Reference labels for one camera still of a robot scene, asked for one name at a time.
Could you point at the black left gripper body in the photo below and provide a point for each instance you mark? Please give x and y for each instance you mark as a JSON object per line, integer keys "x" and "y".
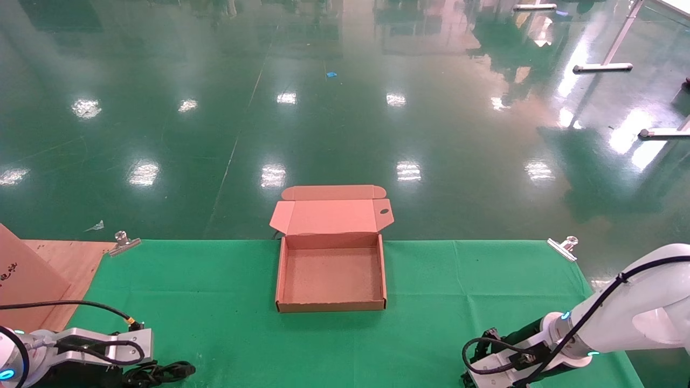
{"x": 81, "y": 378}

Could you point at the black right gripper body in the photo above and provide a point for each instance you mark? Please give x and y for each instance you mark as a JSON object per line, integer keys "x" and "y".
{"x": 525, "y": 331}

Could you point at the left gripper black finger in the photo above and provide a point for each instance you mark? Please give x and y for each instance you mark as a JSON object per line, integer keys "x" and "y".
{"x": 172, "y": 371}

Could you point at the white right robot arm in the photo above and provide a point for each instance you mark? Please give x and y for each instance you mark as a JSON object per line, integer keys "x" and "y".
{"x": 647, "y": 302}

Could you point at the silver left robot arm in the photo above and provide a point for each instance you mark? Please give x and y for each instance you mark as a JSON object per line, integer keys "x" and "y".
{"x": 40, "y": 351}

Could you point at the open brown cardboard box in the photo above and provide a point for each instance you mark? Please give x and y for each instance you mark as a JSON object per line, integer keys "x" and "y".
{"x": 329, "y": 275}

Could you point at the green tablecloth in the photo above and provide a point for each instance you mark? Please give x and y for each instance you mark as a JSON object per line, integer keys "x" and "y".
{"x": 215, "y": 302}

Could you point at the silver cloth clamp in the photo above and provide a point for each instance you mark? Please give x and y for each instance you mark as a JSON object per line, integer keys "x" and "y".
{"x": 124, "y": 245}
{"x": 561, "y": 249}

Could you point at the brown cardboard panel with print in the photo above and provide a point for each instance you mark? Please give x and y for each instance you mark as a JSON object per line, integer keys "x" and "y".
{"x": 27, "y": 280}

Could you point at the white paper floor scrap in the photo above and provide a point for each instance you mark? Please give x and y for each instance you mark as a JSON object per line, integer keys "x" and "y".
{"x": 96, "y": 226}

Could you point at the white height-adjustable table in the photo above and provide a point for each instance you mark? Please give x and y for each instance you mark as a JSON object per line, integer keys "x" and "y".
{"x": 604, "y": 67}

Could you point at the grey table foot bar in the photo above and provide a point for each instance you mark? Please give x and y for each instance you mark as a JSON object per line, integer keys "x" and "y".
{"x": 533, "y": 6}

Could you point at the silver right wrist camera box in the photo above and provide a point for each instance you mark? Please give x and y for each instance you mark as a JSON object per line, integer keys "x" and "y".
{"x": 501, "y": 367}

